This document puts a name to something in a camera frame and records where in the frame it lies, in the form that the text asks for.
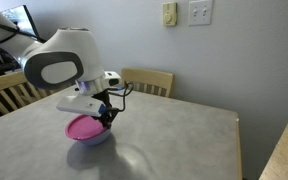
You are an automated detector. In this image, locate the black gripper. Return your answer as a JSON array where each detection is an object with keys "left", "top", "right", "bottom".
[{"left": 93, "top": 91, "right": 119, "bottom": 129}]

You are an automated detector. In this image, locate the back wooden chair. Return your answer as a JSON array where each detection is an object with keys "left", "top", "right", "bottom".
[{"left": 121, "top": 68, "right": 175, "bottom": 97}]

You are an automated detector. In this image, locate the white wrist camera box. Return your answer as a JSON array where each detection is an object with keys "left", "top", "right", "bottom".
[{"left": 56, "top": 95, "right": 107, "bottom": 117}]

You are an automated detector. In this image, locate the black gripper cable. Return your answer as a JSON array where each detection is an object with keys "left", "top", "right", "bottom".
[{"left": 104, "top": 80, "right": 135, "bottom": 113}]

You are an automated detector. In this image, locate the white plastic bowl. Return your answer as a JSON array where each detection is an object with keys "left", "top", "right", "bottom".
[{"left": 81, "top": 129, "right": 111, "bottom": 146}]

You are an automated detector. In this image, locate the beige wall thermostat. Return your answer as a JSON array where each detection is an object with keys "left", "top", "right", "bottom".
[{"left": 162, "top": 2, "right": 177, "bottom": 26}]

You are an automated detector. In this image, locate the left wooden chair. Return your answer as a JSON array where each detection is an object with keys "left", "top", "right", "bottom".
[{"left": 0, "top": 72, "right": 58, "bottom": 115}]

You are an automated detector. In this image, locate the wooden chair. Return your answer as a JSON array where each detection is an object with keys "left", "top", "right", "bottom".
[
  {"left": 0, "top": 72, "right": 58, "bottom": 115},
  {"left": 121, "top": 68, "right": 175, "bottom": 97}
]

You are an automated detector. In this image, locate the black computer monitor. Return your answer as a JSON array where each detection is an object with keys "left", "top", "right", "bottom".
[{"left": 1, "top": 5, "right": 38, "bottom": 36}]

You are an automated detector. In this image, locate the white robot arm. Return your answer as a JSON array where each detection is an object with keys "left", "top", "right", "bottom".
[{"left": 0, "top": 13, "right": 121, "bottom": 128}]

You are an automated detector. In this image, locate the pink round plastic lid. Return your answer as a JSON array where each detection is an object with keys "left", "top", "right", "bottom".
[{"left": 65, "top": 115, "right": 110, "bottom": 141}]

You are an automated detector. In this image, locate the white double light switch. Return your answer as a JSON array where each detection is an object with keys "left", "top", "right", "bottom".
[{"left": 188, "top": 0, "right": 213, "bottom": 26}]

